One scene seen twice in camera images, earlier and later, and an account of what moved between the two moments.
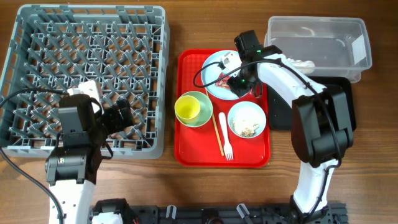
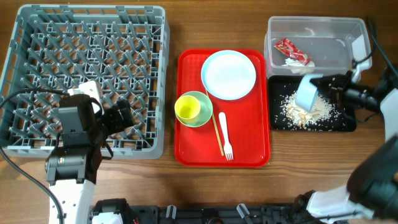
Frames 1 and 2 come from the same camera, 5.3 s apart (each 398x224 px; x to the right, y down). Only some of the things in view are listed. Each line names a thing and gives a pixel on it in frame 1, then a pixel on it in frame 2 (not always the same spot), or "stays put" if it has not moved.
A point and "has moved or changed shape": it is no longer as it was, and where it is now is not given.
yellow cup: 187,109 stays put
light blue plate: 211,72 stays put
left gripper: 113,114 stays put
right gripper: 237,88 to 338,85
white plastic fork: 227,148 stays put
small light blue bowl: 247,119 has moved or changed shape
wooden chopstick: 215,124 stays put
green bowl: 206,109 stays put
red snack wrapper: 222,83 to 285,45
